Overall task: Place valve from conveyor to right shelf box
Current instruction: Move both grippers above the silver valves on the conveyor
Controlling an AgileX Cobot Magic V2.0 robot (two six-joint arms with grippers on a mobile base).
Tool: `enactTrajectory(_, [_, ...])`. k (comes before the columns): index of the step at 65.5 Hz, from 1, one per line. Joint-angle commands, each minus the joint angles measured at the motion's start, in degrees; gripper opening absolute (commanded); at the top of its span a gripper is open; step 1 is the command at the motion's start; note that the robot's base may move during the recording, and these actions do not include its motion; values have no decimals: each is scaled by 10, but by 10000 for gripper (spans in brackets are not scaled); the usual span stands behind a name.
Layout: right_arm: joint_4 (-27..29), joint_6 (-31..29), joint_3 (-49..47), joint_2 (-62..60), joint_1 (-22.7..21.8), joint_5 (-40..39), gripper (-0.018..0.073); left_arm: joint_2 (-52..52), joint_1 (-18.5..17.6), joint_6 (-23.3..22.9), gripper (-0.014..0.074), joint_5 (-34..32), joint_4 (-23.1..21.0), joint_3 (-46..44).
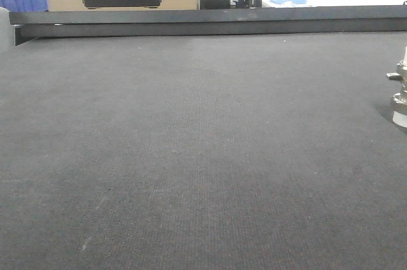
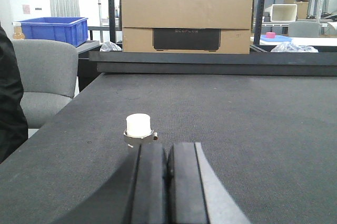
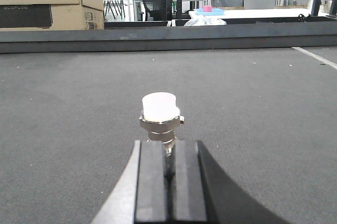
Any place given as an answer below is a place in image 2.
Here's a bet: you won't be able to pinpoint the clear plastic bag left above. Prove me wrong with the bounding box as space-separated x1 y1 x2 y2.
100 41 122 52

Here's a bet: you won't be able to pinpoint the blue tray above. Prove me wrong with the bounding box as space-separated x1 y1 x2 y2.
260 35 292 42

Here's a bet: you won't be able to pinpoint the white open bin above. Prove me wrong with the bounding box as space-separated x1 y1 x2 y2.
264 4 298 23

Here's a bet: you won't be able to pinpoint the grey office chair background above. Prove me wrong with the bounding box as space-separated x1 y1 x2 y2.
288 21 320 38

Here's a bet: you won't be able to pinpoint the grey fabric chair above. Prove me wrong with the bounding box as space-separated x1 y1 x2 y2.
12 40 78 129

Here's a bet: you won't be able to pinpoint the large cardboard box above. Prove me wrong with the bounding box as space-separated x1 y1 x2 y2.
121 0 254 54

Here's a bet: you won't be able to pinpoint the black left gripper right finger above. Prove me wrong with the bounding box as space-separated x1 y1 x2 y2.
168 142 250 223

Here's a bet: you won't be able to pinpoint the small cardboard box background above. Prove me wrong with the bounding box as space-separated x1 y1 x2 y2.
284 0 309 20

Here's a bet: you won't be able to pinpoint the blue plastic crate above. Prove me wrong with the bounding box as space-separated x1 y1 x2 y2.
18 17 88 47

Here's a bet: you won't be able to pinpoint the clear plastic bag right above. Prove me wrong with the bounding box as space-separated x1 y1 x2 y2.
271 42 319 53

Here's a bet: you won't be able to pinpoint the metal valve with white cap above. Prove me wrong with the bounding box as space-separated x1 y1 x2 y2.
123 113 158 148

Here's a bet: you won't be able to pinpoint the black conveyor end rail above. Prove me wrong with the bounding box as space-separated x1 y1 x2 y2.
89 51 336 77

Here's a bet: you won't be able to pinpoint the person in black clothing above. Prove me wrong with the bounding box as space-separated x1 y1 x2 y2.
1 28 28 162

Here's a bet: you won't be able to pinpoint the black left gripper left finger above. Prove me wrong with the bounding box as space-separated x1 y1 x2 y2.
54 143 169 224

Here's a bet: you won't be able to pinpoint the black steel rack post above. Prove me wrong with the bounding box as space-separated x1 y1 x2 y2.
108 0 116 43

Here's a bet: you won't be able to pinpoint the clear plastic bag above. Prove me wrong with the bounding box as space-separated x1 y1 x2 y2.
100 41 122 52
271 42 319 53

